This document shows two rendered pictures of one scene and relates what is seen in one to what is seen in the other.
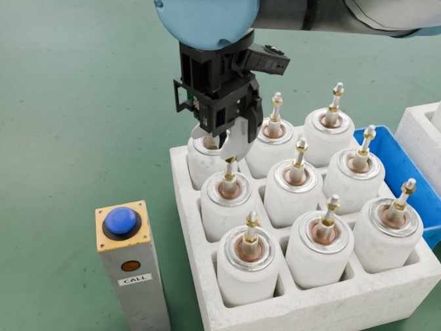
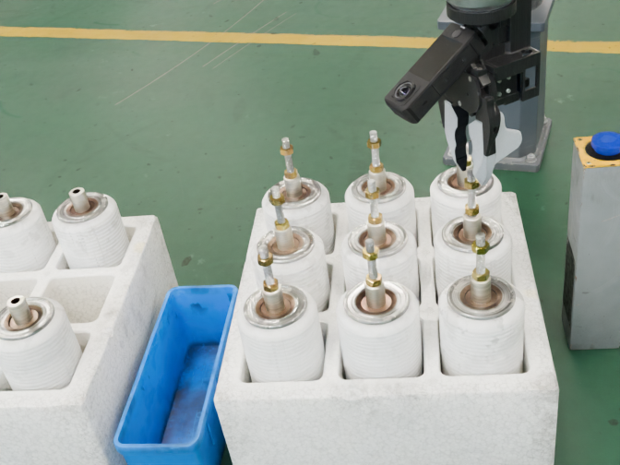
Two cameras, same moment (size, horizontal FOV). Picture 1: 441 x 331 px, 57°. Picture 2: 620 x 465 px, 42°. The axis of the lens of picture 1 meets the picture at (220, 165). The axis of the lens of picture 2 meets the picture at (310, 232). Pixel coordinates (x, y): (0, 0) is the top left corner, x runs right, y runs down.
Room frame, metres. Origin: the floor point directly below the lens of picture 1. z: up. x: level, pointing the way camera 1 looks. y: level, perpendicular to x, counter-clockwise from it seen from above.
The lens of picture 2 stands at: (1.24, 0.13, 0.87)
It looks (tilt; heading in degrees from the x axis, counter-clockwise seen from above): 36 degrees down; 204
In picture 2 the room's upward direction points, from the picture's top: 9 degrees counter-clockwise
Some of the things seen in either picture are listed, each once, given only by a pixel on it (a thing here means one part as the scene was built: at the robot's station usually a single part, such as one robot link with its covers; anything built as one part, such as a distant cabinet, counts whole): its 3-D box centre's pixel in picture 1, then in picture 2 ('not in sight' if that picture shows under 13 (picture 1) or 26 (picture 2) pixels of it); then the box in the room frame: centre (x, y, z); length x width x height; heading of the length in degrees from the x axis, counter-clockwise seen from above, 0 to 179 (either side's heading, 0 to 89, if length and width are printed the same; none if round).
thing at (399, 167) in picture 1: (388, 190); (190, 387); (0.59, -0.38, 0.06); 0.30 x 0.11 x 0.12; 13
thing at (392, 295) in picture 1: (284, 229); (387, 332); (0.46, -0.13, 0.09); 0.39 x 0.39 x 0.18; 14
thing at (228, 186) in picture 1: (229, 184); (471, 225); (0.43, -0.01, 0.26); 0.02 x 0.02 x 0.03
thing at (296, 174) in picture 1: (296, 171); (376, 231); (0.46, -0.13, 0.26); 0.02 x 0.02 x 0.03
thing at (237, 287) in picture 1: (246, 278); (466, 235); (0.32, -0.04, 0.16); 0.10 x 0.10 x 0.18
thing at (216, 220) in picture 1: (228, 220); (473, 289); (0.43, -0.01, 0.16); 0.10 x 0.10 x 0.18
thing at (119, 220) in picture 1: (121, 221); (607, 145); (0.32, 0.13, 0.32); 0.04 x 0.04 x 0.02
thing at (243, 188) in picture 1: (229, 188); (472, 233); (0.43, -0.01, 0.25); 0.08 x 0.08 x 0.01
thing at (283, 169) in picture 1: (295, 176); (377, 239); (0.46, -0.13, 0.25); 0.08 x 0.08 x 0.01
